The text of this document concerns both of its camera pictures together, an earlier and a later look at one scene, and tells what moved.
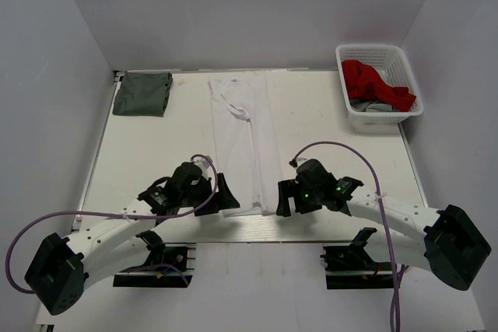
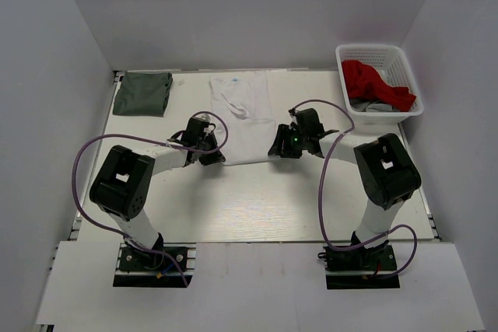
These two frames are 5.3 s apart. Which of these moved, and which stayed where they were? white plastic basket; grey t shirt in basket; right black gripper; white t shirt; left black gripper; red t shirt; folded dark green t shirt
Moved: white t shirt; right black gripper; left black gripper
Stayed: grey t shirt in basket; red t shirt; white plastic basket; folded dark green t shirt
